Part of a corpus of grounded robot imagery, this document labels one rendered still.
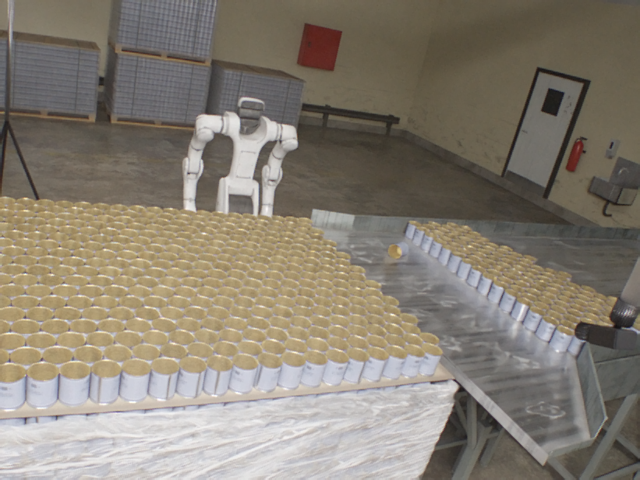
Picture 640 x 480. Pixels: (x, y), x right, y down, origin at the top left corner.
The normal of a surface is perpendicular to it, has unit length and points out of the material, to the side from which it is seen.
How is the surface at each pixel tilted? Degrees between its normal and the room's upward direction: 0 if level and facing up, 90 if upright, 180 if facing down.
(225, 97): 92
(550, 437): 0
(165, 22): 91
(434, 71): 90
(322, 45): 90
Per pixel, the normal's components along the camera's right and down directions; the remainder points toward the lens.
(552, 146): -0.89, 0.00
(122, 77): 0.40, 0.44
